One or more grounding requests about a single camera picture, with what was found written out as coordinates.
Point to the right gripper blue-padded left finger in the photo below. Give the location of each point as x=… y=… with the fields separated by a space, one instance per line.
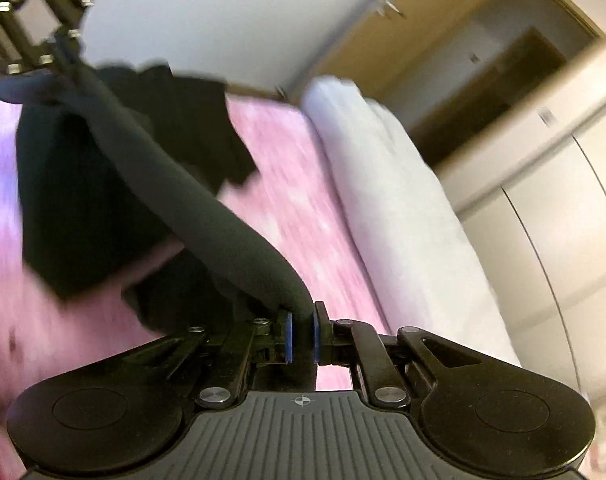
x=216 y=367

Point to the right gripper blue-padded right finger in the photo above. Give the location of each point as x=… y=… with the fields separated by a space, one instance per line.
x=388 y=371

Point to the black long-sleeve shirt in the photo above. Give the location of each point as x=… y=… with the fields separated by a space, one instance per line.
x=111 y=164

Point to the white striped duvet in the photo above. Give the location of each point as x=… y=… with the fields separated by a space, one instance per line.
x=422 y=267

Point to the pink floral bed sheet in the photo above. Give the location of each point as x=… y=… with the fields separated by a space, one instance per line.
x=291 y=201

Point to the white wardrobe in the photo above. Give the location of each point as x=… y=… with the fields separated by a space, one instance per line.
x=530 y=191

